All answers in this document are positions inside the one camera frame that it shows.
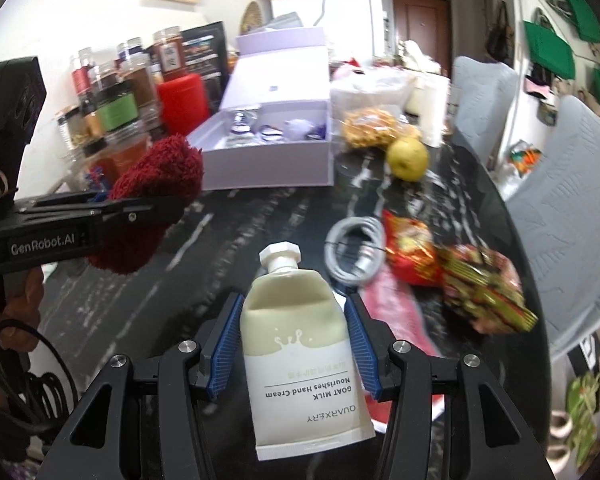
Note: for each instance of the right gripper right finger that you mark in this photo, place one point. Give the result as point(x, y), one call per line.
point(485, 436)

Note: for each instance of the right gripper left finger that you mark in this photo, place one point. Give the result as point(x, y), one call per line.
point(101, 438)

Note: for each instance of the green pink snack packet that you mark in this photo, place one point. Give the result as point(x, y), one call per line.
point(484, 288)

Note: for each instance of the white goat milk hand cream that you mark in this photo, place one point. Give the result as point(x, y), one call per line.
point(304, 391)

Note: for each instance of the dark red fluffy scrunchie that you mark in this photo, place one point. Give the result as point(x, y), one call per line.
point(149, 198)

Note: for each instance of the pink red cream tube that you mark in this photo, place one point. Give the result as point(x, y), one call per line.
point(393, 301)

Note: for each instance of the red gold snack packet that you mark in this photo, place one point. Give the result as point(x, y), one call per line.
point(411, 253)

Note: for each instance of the person left hand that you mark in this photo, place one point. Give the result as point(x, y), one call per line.
point(24, 308)

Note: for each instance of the orange label clear jar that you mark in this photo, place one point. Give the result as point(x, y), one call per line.
point(116, 152)

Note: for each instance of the green label black lid jar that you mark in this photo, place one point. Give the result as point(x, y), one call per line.
point(116, 106)

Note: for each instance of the red label dark jar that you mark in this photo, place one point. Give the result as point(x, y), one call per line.
point(82, 63)

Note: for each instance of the brown spice jar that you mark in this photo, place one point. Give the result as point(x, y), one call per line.
point(137, 72)

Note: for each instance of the red canister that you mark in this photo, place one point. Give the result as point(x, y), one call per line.
point(185, 105)

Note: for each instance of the near grey chair cover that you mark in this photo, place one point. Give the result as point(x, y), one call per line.
point(556, 211)

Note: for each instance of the grey chair cover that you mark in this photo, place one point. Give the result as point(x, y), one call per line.
point(556, 211)
point(487, 92)

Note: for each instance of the jar with chinese label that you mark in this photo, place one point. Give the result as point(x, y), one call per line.
point(168, 46)

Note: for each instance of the silver foil packet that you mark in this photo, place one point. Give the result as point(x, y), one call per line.
point(241, 128)

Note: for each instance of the black printed box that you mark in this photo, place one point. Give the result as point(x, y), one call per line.
point(206, 55)

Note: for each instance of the lavender gift box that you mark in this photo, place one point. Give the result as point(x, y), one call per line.
point(284, 75)

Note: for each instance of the lavender sachet pouch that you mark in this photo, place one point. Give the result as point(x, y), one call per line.
point(303, 130)

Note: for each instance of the yellow lemon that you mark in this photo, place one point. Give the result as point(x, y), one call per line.
point(408, 159)

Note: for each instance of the bag of yellow waffles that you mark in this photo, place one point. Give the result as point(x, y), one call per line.
point(372, 127)

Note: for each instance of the far grey chair cover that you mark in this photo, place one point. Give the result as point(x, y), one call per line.
point(487, 92)

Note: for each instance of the white cylindrical bottle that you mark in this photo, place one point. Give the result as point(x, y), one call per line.
point(435, 95)

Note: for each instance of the clear plastic bag bowl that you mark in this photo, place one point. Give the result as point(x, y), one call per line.
point(386, 87)

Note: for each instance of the white refrigerator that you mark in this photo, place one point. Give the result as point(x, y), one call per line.
point(352, 28)

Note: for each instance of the green tote bag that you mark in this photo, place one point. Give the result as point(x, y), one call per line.
point(550, 51)

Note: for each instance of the brown entrance door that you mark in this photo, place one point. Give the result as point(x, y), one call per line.
point(429, 24)

